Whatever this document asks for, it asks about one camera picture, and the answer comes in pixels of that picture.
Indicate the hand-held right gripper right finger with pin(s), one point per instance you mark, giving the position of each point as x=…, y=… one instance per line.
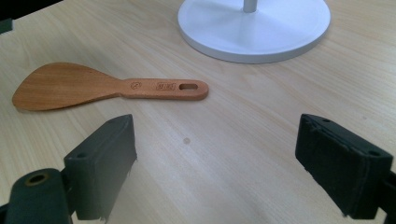
x=342, y=165

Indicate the wooden rice paddle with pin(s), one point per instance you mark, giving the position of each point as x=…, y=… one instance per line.
x=68, y=85

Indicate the white round stand base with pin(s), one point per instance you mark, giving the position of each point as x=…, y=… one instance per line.
x=249, y=34

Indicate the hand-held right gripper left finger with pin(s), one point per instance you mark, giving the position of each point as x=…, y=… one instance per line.
x=102, y=165

